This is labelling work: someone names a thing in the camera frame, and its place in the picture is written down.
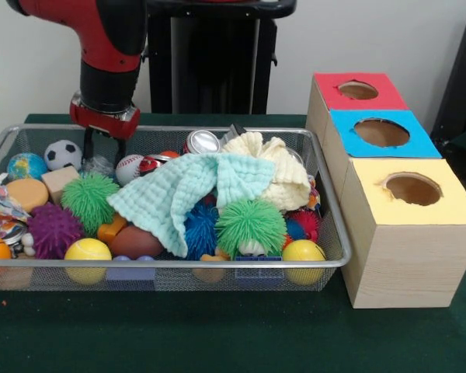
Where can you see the cream waffle cloth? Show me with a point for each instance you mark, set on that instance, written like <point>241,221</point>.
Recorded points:
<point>283,175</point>

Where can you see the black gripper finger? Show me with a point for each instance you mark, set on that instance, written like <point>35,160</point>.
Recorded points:
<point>89,143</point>
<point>121,149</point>

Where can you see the black and white soccer ball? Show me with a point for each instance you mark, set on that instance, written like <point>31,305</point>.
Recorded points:
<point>63,154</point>

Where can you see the mint green waffle cloth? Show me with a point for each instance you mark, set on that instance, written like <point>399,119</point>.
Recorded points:
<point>190,186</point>

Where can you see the green spiky rubber ball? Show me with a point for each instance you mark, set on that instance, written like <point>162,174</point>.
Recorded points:
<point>250,227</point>
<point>89,198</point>

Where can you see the globe print foam ball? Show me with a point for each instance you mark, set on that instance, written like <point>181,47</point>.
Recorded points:
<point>27,166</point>

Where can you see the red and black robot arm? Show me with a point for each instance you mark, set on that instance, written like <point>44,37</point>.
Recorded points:
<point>108,35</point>

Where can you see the dark green table cloth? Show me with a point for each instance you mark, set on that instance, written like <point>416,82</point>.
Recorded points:
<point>217,334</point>

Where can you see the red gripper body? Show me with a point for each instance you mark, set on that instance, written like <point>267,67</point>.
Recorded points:
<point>105,122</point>

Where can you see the wooden box with three holes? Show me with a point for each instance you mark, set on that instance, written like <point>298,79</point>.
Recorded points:
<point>404,264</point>

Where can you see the white toy baseball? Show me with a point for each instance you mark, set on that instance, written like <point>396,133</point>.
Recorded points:
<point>129,170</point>

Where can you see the purple spiky rubber ball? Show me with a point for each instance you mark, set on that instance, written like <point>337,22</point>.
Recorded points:
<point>54,231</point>

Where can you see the yellow tennis ball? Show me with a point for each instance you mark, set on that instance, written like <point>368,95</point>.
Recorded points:
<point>88,252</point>

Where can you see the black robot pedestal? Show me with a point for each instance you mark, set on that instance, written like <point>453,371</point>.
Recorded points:
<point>217,58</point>

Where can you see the yellow smiley foam ball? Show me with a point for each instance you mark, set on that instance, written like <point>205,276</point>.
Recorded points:
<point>303,252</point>

